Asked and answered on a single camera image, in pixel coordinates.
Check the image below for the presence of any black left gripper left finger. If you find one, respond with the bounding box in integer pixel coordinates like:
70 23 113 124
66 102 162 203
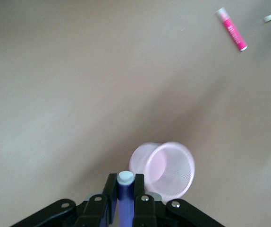
9 174 117 227

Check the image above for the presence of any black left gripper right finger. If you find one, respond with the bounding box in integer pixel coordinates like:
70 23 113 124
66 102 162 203
133 174 226 227

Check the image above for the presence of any purple marker pen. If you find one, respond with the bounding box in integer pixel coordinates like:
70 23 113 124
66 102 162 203
116 170 135 227

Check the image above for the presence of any pink highlighter pen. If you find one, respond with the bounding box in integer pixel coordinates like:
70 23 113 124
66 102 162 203
215 7 248 52

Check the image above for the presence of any pink mesh pen holder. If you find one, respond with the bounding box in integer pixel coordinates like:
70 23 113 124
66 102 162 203
128 141 196 205

